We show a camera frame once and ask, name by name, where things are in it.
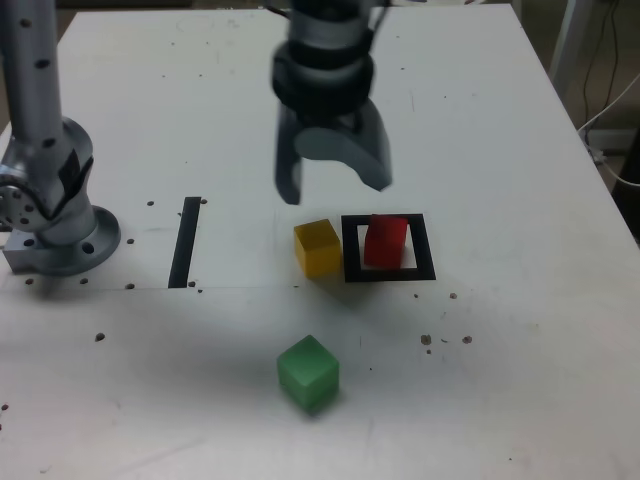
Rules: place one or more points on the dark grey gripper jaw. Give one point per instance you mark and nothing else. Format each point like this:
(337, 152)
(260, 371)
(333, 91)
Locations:
(286, 160)

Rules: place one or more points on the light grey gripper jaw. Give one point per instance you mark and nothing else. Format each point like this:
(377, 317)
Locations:
(370, 150)

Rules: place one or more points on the yellow cube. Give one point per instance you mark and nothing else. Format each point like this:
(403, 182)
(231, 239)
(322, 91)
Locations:
(317, 250)

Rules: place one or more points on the red cube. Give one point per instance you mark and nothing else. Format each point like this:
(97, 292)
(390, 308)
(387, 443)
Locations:
(384, 245)

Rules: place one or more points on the green cube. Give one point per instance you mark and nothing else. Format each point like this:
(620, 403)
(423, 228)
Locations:
(307, 375)

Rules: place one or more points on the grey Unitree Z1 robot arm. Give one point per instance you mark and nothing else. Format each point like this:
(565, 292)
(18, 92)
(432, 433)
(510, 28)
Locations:
(40, 125)

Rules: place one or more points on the black tape square outline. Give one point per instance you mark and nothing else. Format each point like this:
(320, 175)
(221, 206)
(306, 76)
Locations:
(424, 250)

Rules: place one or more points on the black tape strip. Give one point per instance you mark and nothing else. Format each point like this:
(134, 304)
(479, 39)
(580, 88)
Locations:
(184, 245)

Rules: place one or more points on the white frame post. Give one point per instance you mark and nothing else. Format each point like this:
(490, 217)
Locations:
(565, 30)

